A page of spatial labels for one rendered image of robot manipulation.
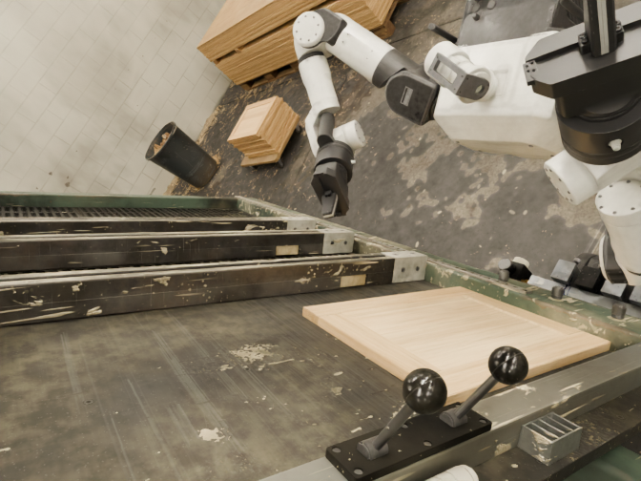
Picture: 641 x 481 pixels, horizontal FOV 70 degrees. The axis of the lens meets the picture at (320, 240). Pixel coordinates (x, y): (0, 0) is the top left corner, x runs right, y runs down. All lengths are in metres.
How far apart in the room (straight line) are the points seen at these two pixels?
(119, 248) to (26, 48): 5.06
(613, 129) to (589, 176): 0.10
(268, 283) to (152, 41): 5.78
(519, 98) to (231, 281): 0.64
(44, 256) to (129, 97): 5.20
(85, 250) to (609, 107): 1.07
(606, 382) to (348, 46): 0.83
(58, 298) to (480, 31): 0.90
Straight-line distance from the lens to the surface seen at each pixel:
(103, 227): 1.47
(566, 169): 0.62
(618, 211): 0.70
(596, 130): 0.54
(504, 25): 0.97
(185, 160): 5.24
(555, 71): 0.49
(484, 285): 1.22
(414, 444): 0.52
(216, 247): 1.31
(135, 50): 6.52
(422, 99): 1.05
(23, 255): 1.22
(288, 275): 1.04
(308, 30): 1.16
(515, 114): 0.88
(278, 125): 4.19
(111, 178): 6.12
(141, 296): 0.93
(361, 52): 1.12
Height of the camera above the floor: 1.89
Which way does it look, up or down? 36 degrees down
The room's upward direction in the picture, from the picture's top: 53 degrees counter-clockwise
